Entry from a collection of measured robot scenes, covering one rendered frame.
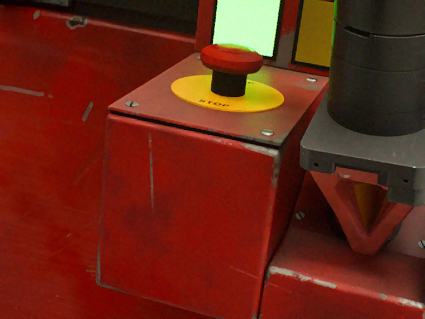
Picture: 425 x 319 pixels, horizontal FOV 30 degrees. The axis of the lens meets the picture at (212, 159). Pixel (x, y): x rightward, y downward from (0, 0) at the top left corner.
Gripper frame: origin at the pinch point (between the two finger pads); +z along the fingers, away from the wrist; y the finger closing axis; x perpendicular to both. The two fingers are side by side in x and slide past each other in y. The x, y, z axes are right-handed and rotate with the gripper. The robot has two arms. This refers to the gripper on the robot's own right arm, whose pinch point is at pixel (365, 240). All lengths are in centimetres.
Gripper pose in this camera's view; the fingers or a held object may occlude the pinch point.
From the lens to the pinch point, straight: 49.3
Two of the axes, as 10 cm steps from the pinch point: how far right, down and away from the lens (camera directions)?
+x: -9.4, -1.7, 2.9
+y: 3.4, -5.2, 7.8
